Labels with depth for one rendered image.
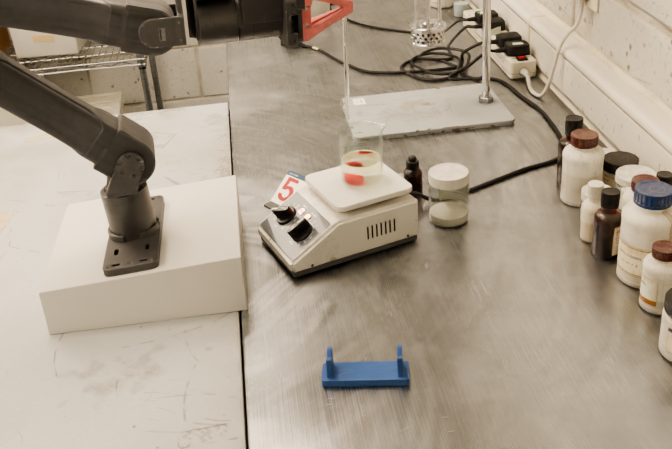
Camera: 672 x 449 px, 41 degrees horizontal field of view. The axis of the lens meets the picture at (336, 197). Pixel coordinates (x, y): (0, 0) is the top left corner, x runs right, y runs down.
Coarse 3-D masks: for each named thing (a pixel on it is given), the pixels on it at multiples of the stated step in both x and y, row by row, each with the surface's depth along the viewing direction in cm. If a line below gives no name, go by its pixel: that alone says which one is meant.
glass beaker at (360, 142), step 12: (360, 120) 128; (348, 132) 128; (360, 132) 128; (372, 132) 127; (348, 144) 123; (360, 144) 123; (372, 144) 123; (348, 156) 124; (360, 156) 123; (372, 156) 124; (348, 168) 125; (360, 168) 124; (372, 168) 125; (348, 180) 126; (360, 180) 125; (372, 180) 126
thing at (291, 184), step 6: (288, 180) 143; (294, 180) 142; (300, 180) 142; (282, 186) 143; (288, 186) 142; (294, 186) 142; (300, 186) 141; (282, 192) 143; (288, 192) 142; (276, 198) 143; (282, 198) 142
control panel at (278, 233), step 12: (288, 204) 131; (300, 204) 129; (300, 216) 127; (312, 216) 126; (264, 228) 130; (276, 228) 128; (288, 228) 127; (312, 228) 124; (324, 228) 122; (276, 240) 126; (288, 240) 125; (312, 240) 122; (288, 252) 123
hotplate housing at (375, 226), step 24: (312, 192) 130; (336, 216) 123; (360, 216) 124; (384, 216) 125; (408, 216) 127; (264, 240) 130; (336, 240) 123; (360, 240) 125; (384, 240) 127; (408, 240) 129; (288, 264) 122; (312, 264) 123; (336, 264) 125
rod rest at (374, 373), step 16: (400, 352) 102; (336, 368) 104; (352, 368) 103; (368, 368) 103; (384, 368) 103; (400, 368) 101; (336, 384) 102; (352, 384) 102; (368, 384) 102; (384, 384) 102; (400, 384) 102
